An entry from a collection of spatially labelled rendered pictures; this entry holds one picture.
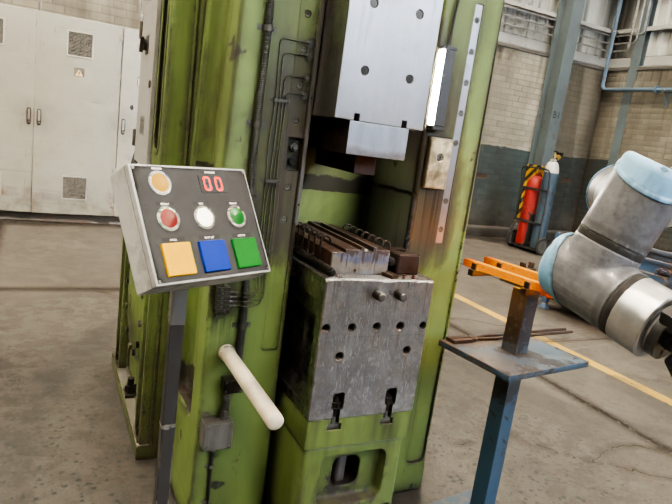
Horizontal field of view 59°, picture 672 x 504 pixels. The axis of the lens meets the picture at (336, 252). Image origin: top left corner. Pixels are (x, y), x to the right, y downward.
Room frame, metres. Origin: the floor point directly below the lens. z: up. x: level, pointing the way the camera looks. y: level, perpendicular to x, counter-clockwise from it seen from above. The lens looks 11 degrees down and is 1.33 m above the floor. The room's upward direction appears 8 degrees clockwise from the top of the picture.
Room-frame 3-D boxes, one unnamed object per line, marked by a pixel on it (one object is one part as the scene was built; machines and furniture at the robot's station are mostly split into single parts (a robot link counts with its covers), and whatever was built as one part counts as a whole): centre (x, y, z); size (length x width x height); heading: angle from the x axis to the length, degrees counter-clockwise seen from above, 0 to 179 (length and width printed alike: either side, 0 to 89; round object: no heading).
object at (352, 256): (1.94, 0.02, 0.96); 0.42 x 0.20 x 0.09; 27
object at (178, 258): (1.26, 0.34, 1.01); 0.07 x 0.05 x 0.07; 142
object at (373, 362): (1.97, -0.03, 0.69); 0.56 x 0.38 x 0.45; 27
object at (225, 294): (1.69, 0.31, 0.80); 0.06 x 0.03 x 0.14; 117
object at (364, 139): (1.94, 0.02, 1.32); 0.42 x 0.20 x 0.10; 27
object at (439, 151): (2.01, -0.30, 1.27); 0.09 x 0.02 x 0.17; 117
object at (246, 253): (1.42, 0.22, 1.01); 0.07 x 0.05 x 0.07; 142
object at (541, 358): (1.86, -0.63, 0.70); 0.40 x 0.30 x 0.02; 125
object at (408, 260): (1.89, -0.21, 0.95); 0.12 x 0.08 x 0.06; 27
